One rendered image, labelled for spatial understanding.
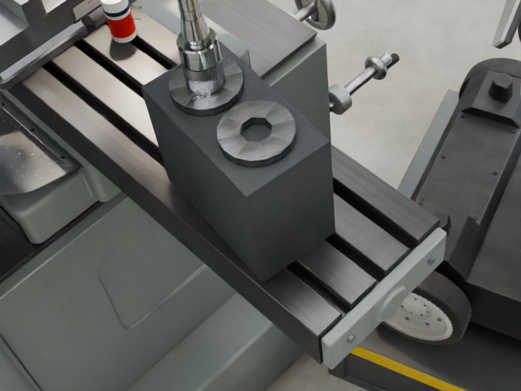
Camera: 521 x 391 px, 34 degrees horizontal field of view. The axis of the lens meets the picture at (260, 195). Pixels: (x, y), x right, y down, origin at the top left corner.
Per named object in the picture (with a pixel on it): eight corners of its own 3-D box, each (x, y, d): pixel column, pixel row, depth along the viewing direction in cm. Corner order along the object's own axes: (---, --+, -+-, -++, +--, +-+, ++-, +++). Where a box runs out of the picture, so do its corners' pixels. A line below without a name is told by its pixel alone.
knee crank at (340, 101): (386, 53, 192) (386, 34, 187) (407, 67, 189) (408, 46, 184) (317, 110, 184) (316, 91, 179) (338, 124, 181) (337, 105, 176)
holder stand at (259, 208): (237, 134, 123) (218, 30, 107) (336, 232, 112) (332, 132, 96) (167, 178, 120) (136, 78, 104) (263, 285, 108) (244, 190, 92)
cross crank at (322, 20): (310, 3, 190) (307, -40, 181) (350, 27, 185) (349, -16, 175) (258, 43, 185) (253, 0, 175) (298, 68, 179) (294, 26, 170)
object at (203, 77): (190, 100, 101) (181, 64, 96) (183, 72, 103) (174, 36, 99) (229, 90, 101) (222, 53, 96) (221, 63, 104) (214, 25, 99)
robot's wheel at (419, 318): (467, 337, 162) (478, 283, 146) (458, 360, 159) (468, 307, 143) (368, 299, 169) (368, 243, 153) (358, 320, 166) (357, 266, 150)
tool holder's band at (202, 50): (181, 64, 96) (180, 57, 95) (174, 36, 99) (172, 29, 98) (222, 53, 96) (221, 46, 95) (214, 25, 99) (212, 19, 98)
